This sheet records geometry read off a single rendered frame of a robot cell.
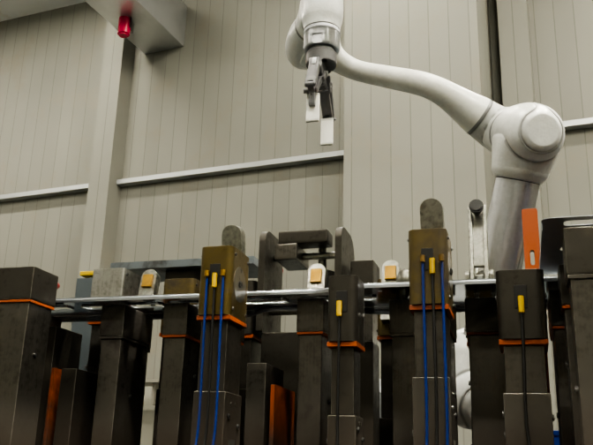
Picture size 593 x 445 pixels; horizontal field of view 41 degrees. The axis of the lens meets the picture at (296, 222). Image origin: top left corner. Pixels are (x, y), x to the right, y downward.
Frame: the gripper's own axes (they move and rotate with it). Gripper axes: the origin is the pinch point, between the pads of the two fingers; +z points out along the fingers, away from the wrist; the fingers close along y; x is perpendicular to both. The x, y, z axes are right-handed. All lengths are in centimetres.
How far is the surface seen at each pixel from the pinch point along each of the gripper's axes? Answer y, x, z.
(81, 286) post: -5, -62, 34
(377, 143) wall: -537, -82, -233
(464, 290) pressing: 28, 34, 46
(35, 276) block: 45, -40, 45
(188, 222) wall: -656, -331, -205
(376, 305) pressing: 18, 17, 46
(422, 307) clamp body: 50, 29, 54
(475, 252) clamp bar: 10, 35, 34
